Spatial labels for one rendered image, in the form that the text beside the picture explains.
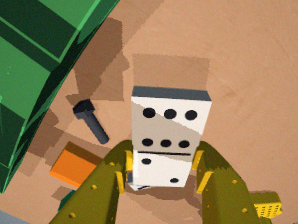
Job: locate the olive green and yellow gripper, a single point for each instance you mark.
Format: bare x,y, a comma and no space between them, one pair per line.
225,196

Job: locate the black bolt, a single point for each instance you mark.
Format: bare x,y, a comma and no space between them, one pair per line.
84,110

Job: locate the green rack of three bins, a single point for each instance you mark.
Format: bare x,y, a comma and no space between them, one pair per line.
39,30

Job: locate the orange square pad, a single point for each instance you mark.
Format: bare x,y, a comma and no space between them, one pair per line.
74,164

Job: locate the white domino with black pips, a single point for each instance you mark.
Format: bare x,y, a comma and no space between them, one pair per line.
167,126

